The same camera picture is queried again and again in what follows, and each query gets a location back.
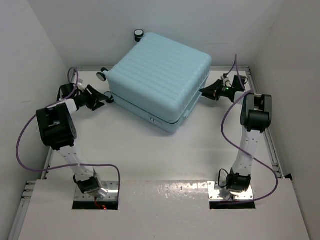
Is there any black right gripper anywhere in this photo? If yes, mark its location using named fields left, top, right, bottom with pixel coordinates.
left=200, top=79, right=234, bottom=101

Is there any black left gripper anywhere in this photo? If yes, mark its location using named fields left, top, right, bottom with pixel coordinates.
left=75, top=84, right=108, bottom=111

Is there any light blue suitcase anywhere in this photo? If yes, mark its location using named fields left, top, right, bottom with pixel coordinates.
left=107, top=32, right=212, bottom=134

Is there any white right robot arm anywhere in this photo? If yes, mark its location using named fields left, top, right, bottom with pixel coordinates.
left=200, top=74, right=272, bottom=193

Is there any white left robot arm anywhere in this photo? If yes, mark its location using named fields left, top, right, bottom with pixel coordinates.
left=36, top=83, right=114, bottom=198

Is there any rear left suitcase wheel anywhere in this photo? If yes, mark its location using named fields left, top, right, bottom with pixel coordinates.
left=103, top=91, right=114, bottom=104

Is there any lid suitcase wheel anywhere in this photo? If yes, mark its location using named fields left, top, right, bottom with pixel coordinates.
left=133, top=29, right=145, bottom=43
left=96, top=67, right=109, bottom=82

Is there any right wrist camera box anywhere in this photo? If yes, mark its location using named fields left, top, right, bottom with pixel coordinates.
left=232, top=75, right=247, bottom=92

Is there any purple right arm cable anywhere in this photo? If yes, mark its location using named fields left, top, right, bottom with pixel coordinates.
left=221, top=53, right=279, bottom=204

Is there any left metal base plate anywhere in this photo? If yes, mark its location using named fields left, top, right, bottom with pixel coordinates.
left=73, top=181, right=119, bottom=202

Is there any metal base plate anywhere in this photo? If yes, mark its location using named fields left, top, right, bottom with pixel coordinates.
left=207, top=181, right=254, bottom=203
left=73, top=181, right=119, bottom=202

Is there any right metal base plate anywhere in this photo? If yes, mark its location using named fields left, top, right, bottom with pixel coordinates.
left=207, top=181, right=254, bottom=203

